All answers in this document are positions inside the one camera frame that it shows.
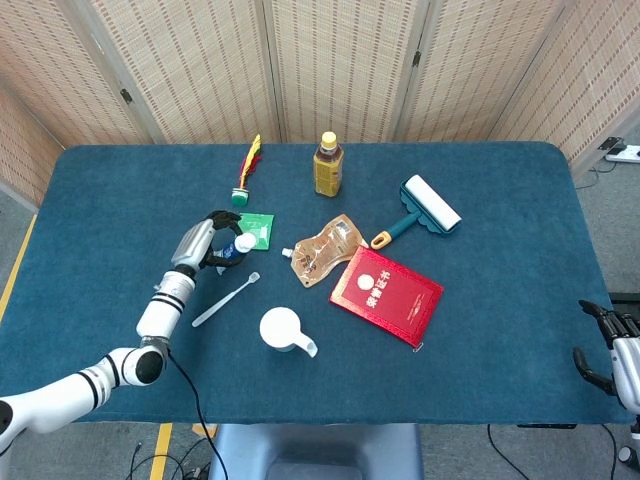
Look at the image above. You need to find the teal lint roller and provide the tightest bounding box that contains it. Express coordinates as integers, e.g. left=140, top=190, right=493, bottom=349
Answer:
left=369, top=174, right=463, bottom=251

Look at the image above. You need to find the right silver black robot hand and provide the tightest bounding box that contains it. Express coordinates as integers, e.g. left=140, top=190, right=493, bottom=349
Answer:
left=572, top=299, right=640, bottom=416

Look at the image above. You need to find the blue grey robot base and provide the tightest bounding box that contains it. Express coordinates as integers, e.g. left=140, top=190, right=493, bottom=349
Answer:
left=207, top=423, right=425, bottom=480

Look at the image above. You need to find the feather shuttlecock with green base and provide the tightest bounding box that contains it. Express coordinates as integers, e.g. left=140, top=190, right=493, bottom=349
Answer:
left=230, top=133, right=264, bottom=207

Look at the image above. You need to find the white cup with handle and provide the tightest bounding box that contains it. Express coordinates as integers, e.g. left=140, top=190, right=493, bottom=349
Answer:
left=258, top=306, right=319, bottom=359

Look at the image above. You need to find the black floor cable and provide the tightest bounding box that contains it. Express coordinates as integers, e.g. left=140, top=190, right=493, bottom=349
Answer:
left=487, top=423, right=531, bottom=480

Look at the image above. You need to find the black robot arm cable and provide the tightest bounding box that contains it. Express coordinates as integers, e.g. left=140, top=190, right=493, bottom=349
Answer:
left=166, top=348, right=224, bottom=480

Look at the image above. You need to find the blue table cloth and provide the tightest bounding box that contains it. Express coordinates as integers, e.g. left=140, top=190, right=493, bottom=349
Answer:
left=0, top=141, right=636, bottom=426

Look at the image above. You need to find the yellow capped tea bottle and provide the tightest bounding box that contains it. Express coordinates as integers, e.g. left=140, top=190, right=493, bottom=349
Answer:
left=312, top=131, right=345, bottom=198

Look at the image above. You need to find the brown spout pouch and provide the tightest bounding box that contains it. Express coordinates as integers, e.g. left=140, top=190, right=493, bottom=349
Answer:
left=281, top=213, right=370, bottom=289

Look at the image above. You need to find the red certificate book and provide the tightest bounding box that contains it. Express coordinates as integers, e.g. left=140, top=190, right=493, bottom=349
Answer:
left=328, top=245, right=445, bottom=346

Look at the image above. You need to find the blue white toothpaste tube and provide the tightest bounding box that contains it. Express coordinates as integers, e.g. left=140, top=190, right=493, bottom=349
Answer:
left=212, top=232, right=257, bottom=264

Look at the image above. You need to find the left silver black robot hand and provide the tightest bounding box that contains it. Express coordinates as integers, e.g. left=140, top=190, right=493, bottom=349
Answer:
left=170, top=209, right=246, bottom=275

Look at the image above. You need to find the green sachet packet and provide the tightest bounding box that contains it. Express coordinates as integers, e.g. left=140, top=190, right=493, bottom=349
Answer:
left=238, top=212, right=276, bottom=252

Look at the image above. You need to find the white power strip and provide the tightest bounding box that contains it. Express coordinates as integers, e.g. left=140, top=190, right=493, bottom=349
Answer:
left=605, top=144, right=640, bottom=164

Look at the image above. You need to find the white toothbrush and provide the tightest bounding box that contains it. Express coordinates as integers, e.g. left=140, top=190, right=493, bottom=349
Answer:
left=191, top=271, right=261, bottom=329

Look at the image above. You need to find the woven folding screen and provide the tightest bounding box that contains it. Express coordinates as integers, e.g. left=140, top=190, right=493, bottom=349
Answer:
left=0, top=0, right=640, bottom=206

